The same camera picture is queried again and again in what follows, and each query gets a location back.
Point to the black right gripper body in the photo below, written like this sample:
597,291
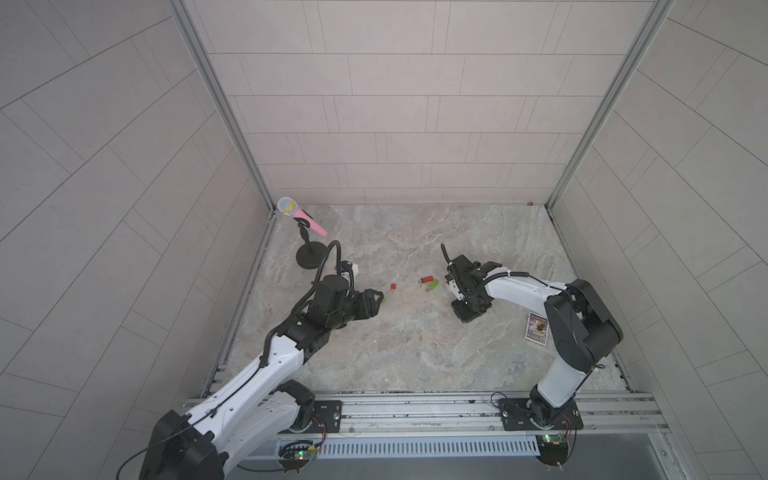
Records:
459,285

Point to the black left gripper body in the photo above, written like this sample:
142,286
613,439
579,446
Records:
366,303

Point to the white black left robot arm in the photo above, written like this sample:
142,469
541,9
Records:
263,399

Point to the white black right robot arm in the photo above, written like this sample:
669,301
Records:
575,317

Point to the colourful small card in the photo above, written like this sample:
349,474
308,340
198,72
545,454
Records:
537,329

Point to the pink toy microphone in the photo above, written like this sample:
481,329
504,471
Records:
289,207

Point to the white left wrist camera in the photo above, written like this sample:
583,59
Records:
348,269

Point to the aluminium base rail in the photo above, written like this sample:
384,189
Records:
424,425

